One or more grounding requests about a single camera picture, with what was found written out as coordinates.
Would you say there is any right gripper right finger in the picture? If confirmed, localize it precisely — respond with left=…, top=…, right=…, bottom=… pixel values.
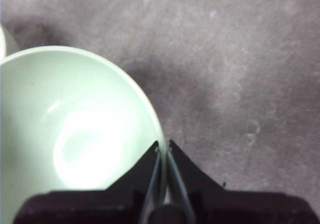
left=167, top=139, right=317, bottom=224

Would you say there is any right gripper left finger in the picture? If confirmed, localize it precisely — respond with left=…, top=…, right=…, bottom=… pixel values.
left=13, top=140, right=162, bottom=224

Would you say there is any green ribbed bowl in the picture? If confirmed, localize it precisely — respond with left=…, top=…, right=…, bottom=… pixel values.
left=0, top=25, right=19, bottom=62
left=0, top=45, right=168, bottom=224

